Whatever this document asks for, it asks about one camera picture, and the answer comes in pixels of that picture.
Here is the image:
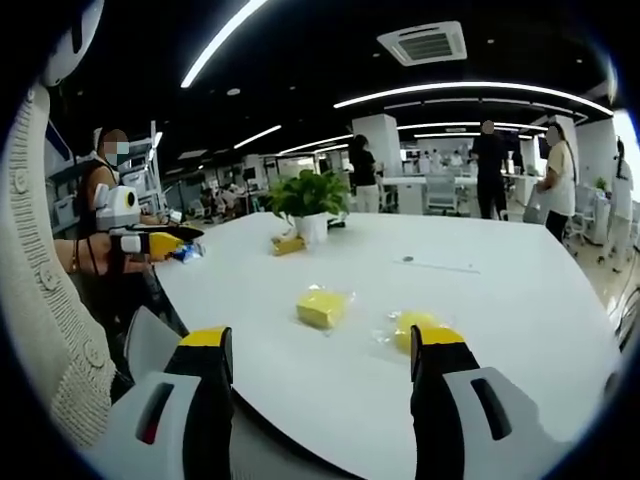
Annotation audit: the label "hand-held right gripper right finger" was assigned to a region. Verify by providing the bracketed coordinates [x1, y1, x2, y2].
[409, 324, 577, 480]

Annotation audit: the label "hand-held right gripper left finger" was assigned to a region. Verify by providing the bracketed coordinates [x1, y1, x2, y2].
[82, 327, 235, 480]

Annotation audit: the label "yellow silicone block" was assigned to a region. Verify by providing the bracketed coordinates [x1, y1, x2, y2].
[292, 283, 357, 336]
[369, 309, 456, 359]

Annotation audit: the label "person's left hand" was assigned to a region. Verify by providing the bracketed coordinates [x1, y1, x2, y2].
[77, 234, 115, 277]

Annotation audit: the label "flat black object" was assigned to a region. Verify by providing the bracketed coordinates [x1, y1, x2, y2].
[149, 225, 206, 240]

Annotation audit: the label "blue white packet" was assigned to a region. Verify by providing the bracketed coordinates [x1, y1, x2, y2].
[172, 239, 208, 264]

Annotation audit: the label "light grey chair back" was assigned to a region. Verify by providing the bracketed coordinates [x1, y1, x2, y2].
[123, 305, 191, 382]

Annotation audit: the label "small yellow box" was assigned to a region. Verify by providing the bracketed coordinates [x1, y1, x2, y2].
[270, 233, 307, 258]

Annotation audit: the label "short ceiling light strip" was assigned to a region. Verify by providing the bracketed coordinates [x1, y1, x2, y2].
[232, 124, 283, 150]

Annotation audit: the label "green plant in white pot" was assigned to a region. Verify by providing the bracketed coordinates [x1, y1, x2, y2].
[267, 169, 352, 246]

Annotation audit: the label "white worn device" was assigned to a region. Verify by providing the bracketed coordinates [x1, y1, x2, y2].
[42, 0, 106, 87]

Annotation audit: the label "grey office chair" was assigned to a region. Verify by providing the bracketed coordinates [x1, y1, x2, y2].
[424, 172, 462, 217]

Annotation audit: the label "white office desk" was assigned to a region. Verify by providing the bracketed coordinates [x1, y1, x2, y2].
[381, 174, 481, 217]

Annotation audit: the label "curved ceiling light strip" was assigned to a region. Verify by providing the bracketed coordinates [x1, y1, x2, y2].
[332, 81, 616, 119]

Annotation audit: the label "ceiling air conditioner vent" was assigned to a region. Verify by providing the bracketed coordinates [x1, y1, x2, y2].
[377, 20, 469, 68]

